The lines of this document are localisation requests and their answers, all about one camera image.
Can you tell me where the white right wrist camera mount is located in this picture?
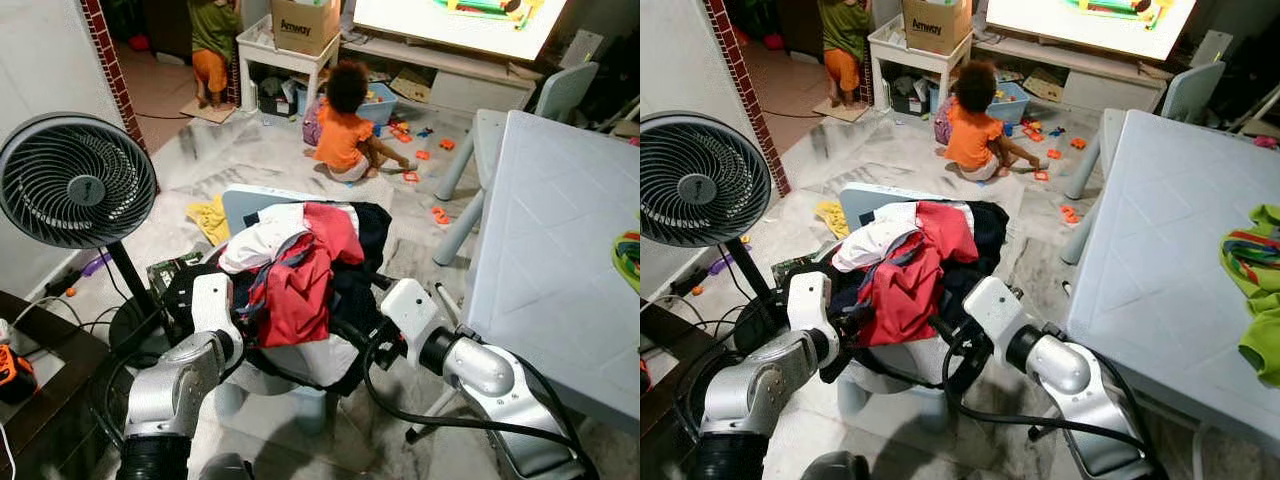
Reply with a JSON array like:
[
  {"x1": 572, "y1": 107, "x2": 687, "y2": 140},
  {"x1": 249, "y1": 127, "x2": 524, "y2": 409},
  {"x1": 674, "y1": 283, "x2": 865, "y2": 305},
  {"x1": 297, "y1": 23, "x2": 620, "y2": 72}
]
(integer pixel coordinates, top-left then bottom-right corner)
[
  {"x1": 962, "y1": 277, "x2": 1026, "y2": 351},
  {"x1": 380, "y1": 278, "x2": 446, "y2": 353}
]

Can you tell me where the lime green shirt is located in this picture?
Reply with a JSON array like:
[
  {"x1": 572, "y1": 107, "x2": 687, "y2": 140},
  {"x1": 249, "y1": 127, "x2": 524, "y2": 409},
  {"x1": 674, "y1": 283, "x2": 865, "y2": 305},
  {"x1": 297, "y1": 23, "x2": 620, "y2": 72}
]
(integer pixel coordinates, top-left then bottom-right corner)
[
  {"x1": 612, "y1": 228, "x2": 641, "y2": 296},
  {"x1": 1218, "y1": 203, "x2": 1280, "y2": 389}
]

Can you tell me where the small white shelf table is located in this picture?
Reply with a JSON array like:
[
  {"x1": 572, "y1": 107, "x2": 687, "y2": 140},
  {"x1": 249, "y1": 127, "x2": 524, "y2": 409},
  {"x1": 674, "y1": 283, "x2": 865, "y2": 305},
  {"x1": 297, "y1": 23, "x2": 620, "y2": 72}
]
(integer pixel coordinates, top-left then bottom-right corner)
[
  {"x1": 868, "y1": 15, "x2": 971, "y2": 116},
  {"x1": 235, "y1": 15, "x2": 339, "y2": 119}
]

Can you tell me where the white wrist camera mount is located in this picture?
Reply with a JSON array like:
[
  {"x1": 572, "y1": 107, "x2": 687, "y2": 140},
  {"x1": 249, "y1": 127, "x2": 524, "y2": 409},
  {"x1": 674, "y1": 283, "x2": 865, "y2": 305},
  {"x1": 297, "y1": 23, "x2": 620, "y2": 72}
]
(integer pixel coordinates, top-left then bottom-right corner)
[
  {"x1": 380, "y1": 278, "x2": 446, "y2": 353},
  {"x1": 787, "y1": 272, "x2": 836, "y2": 336},
  {"x1": 962, "y1": 277, "x2": 1026, "y2": 351},
  {"x1": 190, "y1": 272, "x2": 241, "y2": 341}
]

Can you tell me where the light blue folding table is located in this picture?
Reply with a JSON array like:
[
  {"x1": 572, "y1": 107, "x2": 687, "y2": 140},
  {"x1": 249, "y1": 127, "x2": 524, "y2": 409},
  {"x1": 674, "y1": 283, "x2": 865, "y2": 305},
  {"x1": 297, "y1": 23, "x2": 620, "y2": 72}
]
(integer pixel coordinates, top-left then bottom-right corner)
[
  {"x1": 1065, "y1": 110, "x2": 1280, "y2": 441},
  {"x1": 465, "y1": 110, "x2": 641, "y2": 431}
]

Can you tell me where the blue plastic toy bin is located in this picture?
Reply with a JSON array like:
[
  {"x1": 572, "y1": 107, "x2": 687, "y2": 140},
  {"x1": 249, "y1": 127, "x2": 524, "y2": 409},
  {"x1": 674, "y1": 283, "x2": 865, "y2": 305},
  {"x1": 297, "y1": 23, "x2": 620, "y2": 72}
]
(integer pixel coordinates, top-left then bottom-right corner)
[
  {"x1": 985, "y1": 80, "x2": 1031, "y2": 126},
  {"x1": 355, "y1": 80, "x2": 399, "y2": 126}
]

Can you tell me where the orange black power tool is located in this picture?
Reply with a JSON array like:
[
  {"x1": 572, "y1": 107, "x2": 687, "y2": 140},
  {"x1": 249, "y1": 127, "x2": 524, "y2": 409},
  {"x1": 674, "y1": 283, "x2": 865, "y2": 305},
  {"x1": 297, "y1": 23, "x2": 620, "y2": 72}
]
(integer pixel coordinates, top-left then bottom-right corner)
[{"x1": 0, "y1": 345, "x2": 39, "y2": 406}]

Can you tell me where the black standing fan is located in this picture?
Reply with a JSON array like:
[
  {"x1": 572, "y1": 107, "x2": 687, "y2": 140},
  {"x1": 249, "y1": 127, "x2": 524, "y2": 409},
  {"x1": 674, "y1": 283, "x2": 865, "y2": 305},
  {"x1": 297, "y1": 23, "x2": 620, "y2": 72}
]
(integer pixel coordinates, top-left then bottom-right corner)
[
  {"x1": 640, "y1": 110, "x2": 791, "y2": 346},
  {"x1": 0, "y1": 112, "x2": 191, "y2": 351}
]

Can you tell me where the dark wooden table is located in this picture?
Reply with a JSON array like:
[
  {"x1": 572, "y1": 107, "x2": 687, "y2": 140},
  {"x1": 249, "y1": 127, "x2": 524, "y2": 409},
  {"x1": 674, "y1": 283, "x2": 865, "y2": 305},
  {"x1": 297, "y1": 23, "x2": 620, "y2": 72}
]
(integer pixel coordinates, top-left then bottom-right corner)
[
  {"x1": 0, "y1": 290, "x2": 111, "y2": 471},
  {"x1": 640, "y1": 300, "x2": 701, "y2": 421}
]

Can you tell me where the bright television screen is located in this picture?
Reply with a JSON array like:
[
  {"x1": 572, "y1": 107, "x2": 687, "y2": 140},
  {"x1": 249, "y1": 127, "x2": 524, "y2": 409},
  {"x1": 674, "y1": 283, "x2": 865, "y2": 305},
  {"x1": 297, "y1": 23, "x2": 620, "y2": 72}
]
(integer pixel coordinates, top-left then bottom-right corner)
[
  {"x1": 985, "y1": 0, "x2": 1199, "y2": 61},
  {"x1": 352, "y1": 0, "x2": 571, "y2": 63}
]

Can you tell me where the white television stand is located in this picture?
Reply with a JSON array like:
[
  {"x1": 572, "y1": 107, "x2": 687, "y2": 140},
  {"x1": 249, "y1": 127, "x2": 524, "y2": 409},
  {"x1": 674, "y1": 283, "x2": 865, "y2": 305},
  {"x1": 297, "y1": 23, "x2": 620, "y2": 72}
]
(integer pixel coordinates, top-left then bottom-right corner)
[
  {"x1": 975, "y1": 35, "x2": 1171, "y2": 113},
  {"x1": 340, "y1": 35, "x2": 546, "y2": 116}
]

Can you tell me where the child in orange shirt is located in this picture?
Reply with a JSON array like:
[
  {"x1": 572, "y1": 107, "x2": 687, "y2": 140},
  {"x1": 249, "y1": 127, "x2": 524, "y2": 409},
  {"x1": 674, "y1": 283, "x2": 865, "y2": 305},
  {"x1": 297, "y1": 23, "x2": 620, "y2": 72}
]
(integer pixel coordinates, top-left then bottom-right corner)
[
  {"x1": 935, "y1": 60, "x2": 1041, "y2": 181},
  {"x1": 305, "y1": 60, "x2": 416, "y2": 183}
]

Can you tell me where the child in green shirt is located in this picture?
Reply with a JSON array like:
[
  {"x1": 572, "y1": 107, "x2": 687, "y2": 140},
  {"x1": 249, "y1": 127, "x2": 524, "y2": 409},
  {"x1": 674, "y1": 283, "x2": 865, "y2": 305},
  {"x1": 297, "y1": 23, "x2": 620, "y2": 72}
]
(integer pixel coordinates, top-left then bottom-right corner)
[
  {"x1": 188, "y1": 0, "x2": 241, "y2": 109},
  {"x1": 818, "y1": 0, "x2": 869, "y2": 109}
]

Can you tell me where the pale blue plastic chair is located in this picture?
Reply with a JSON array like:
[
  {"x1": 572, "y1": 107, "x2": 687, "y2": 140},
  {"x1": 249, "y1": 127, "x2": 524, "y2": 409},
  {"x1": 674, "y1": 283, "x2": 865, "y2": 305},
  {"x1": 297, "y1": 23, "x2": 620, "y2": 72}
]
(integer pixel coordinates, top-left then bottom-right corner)
[
  {"x1": 838, "y1": 183, "x2": 926, "y2": 421},
  {"x1": 215, "y1": 185, "x2": 336, "y2": 436}
]

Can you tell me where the yellow cloth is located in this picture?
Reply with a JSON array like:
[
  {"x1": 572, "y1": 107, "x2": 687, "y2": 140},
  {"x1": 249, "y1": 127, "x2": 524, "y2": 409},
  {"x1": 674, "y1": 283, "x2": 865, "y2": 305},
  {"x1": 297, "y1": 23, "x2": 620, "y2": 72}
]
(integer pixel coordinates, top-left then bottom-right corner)
[
  {"x1": 185, "y1": 195, "x2": 231, "y2": 246},
  {"x1": 815, "y1": 200, "x2": 851, "y2": 239}
]

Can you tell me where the black printed carton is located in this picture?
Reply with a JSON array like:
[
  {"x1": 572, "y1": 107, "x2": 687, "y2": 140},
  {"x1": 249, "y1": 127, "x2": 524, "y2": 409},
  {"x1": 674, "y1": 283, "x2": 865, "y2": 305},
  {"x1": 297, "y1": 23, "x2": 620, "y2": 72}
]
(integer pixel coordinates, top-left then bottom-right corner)
[
  {"x1": 148, "y1": 255, "x2": 201, "y2": 291},
  {"x1": 770, "y1": 255, "x2": 821, "y2": 291}
]

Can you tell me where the navy blue garment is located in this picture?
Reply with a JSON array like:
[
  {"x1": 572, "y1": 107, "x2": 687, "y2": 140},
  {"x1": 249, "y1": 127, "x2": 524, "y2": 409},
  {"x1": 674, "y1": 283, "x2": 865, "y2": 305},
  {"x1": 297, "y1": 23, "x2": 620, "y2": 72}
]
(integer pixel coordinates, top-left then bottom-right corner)
[
  {"x1": 330, "y1": 200, "x2": 393, "y2": 336},
  {"x1": 950, "y1": 200, "x2": 1011, "y2": 331}
]

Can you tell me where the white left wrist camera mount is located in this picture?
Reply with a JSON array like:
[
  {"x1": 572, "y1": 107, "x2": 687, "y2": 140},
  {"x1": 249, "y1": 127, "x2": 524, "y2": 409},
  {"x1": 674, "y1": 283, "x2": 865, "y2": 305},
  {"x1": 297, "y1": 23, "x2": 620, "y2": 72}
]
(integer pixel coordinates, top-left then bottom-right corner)
[
  {"x1": 190, "y1": 272, "x2": 241, "y2": 341},
  {"x1": 787, "y1": 272, "x2": 836, "y2": 336}
]

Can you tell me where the brown cardboard box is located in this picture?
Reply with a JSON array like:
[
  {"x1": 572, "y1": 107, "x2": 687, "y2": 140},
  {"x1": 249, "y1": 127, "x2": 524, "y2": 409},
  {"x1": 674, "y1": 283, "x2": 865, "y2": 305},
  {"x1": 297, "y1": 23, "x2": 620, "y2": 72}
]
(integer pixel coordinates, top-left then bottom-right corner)
[
  {"x1": 270, "y1": 0, "x2": 341, "y2": 56},
  {"x1": 902, "y1": 0, "x2": 973, "y2": 56}
]

